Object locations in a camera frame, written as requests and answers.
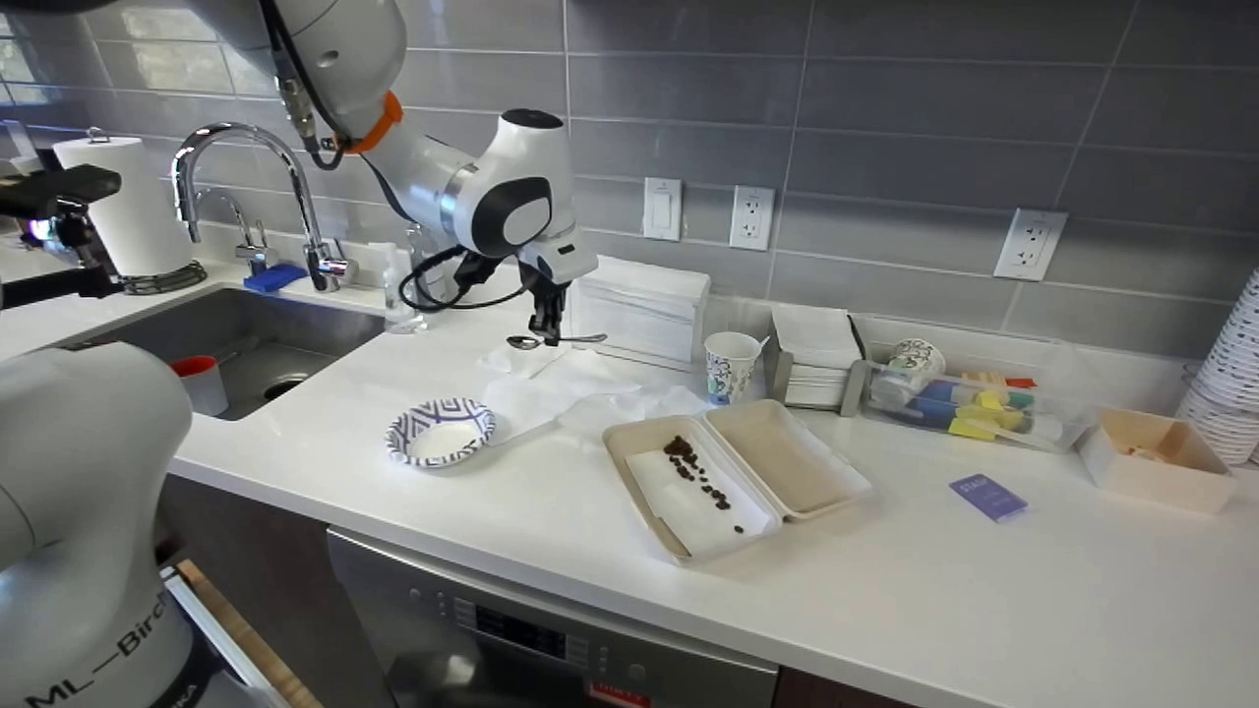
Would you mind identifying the patterned paper cup stack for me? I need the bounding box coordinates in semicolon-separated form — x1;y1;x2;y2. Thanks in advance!
1178;270;1259;467

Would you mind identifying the clear pump soap dispenser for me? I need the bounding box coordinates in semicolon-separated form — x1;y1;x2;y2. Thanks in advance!
378;244;415;325

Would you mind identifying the blue sponge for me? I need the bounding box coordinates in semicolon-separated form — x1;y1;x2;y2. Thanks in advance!
246;265;307;296

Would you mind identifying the white wall outlet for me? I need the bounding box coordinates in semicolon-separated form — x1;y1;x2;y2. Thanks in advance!
995;207;1067;285
727;185;774;248

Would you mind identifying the red and white cup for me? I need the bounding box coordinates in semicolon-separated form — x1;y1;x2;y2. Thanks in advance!
172;355;229;413

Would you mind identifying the white condiment holder box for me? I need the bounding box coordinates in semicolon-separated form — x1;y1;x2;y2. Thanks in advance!
772;302;862;409

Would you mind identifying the white napkin dispenser box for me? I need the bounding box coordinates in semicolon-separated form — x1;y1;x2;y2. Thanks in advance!
568;256;713;367

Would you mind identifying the small cardboard box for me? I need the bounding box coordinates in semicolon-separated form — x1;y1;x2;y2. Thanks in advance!
1077;409;1240;514

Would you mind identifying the steel sink basin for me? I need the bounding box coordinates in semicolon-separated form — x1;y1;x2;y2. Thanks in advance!
62;286;386;420

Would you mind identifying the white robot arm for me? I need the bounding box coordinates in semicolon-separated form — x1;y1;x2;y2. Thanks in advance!
0;0;596;708

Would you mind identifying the stainless dishwasher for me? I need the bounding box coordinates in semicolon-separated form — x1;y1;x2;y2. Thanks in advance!
327;530;774;708

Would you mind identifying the clear tray of packets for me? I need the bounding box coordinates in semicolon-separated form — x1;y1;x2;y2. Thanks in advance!
857;341;1092;454

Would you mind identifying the beige takeout clamshell container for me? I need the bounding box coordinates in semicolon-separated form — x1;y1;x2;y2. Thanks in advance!
604;401;873;563

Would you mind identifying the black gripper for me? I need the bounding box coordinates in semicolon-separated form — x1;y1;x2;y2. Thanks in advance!
519;265;568;346

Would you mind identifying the blue card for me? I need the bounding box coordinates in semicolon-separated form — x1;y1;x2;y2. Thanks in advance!
951;472;1029;522

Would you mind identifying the white wall outlet right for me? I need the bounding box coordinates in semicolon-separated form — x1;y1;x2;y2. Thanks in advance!
995;207;1067;285

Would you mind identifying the crumpled clear plastic wrap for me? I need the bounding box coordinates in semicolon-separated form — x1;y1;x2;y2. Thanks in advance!
481;346;707;441

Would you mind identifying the white paper cup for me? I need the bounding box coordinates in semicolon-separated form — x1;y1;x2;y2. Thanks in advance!
703;331;765;404

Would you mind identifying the white light switch plate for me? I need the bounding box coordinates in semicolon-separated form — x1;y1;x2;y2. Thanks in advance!
642;177;681;240

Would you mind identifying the blue patterned paper bowl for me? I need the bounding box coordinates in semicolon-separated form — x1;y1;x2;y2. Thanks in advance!
386;396;495;472

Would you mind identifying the chrome kitchen faucet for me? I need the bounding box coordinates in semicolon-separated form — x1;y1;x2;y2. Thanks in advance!
164;122;355;296

